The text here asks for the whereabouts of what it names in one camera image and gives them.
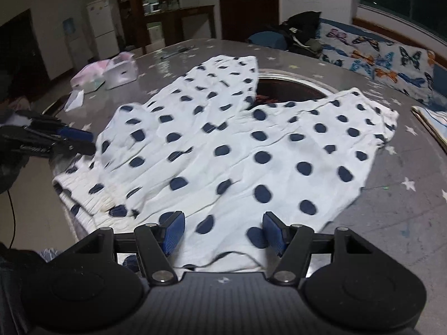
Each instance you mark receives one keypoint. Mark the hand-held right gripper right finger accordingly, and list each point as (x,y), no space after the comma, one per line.
(274,232)

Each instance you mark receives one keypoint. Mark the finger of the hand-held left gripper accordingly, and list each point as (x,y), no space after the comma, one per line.
(76,148)
(75,133)

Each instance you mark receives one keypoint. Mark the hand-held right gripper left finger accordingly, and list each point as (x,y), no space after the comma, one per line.
(173,232)

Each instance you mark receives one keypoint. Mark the white navy polka dot pants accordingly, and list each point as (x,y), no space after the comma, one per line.
(227,167)

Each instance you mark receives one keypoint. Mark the pile of dark clothes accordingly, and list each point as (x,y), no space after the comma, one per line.
(302,29)

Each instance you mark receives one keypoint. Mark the white paper sheet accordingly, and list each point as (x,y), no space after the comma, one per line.
(75,101)

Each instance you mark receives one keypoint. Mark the white plastic box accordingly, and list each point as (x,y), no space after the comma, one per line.
(120,71)

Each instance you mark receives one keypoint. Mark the white water dispenser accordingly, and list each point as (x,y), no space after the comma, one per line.
(74,45)

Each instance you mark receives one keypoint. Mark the white refrigerator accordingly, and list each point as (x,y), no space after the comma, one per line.
(103,28)

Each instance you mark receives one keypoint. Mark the grey star print tablecloth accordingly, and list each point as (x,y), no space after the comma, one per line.
(401,216)

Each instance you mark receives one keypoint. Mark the black pen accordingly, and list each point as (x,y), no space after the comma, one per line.
(176,52)

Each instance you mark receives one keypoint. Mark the dark wooden cabinet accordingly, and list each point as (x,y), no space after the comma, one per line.
(131,10)

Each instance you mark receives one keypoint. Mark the person's dark clothing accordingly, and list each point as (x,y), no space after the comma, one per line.
(17,296)

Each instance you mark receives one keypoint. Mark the round black built-in cooktop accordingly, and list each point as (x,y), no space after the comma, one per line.
(290,89)

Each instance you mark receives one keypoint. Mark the dark wooden side table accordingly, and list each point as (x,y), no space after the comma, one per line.
(188,21)

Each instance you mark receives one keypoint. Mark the striped folded cloth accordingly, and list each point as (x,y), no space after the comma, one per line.
(434,125)

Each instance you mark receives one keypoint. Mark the butterfly print cushion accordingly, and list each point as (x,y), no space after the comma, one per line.
(408,66)
(344,47)

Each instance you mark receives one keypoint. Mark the dark wooden door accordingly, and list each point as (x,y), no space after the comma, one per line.
(249,3)

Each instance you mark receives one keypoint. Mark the dark wall panel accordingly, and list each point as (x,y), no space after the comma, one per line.
(21,52)

